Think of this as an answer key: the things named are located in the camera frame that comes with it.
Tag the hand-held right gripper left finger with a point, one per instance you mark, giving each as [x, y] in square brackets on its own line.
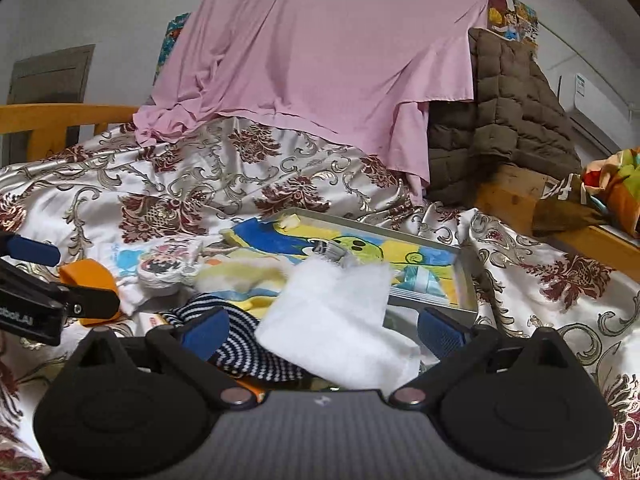
[207, 329]

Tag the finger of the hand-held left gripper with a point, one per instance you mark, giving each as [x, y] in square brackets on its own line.
[30, 250]
[75, 301]

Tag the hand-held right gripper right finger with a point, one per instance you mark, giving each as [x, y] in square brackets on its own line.
[440, 332]

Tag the orange fabric piece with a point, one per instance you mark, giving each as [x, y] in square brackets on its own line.
[87, 272]

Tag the black white striped knit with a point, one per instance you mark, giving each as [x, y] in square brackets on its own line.
[240, 355]

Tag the grey tray with cartoon cloth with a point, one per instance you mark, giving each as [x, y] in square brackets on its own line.
[468, 282]

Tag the yellow fuzzy striped cloth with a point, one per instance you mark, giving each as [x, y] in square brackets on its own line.
[240, 275]

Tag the white fluffy cloth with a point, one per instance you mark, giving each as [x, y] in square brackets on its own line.
[330, 320]

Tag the teal clear packet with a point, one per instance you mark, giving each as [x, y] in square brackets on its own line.
[425, 285]

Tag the white cartoon print sock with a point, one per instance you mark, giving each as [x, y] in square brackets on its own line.
[165, 265]

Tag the blue yellow cartoon towel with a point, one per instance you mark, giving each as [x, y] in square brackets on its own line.
[280, 240]

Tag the clear plastic wrapper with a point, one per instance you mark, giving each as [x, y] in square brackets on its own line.
[332, 252]

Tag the floral satin bedspread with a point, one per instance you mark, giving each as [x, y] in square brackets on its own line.
[225, 160]

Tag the brown printed cloth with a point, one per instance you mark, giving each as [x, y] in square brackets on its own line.
[565, 210]

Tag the grey door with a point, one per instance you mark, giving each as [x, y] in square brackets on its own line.
[50, 75]

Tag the colourful printed blanket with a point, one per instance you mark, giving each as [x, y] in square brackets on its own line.
[617, 190]

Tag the brown quilted jacket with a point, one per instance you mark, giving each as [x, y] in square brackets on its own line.
[510, 110]

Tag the white air conditioner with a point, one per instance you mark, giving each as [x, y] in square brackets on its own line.
[600, 105]

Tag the pink hanging sheet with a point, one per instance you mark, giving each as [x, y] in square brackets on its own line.
[310, 60]

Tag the orange wooden bed rail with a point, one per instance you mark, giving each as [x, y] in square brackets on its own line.
[50, 117]

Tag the pale wooden bed frame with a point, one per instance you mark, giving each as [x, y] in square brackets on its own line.
[505, 195]

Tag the colourful patterned wall poster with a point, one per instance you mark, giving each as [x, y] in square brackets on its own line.
[170, 45]

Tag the cartoon wall poster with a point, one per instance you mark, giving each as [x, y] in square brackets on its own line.
[515, 15]

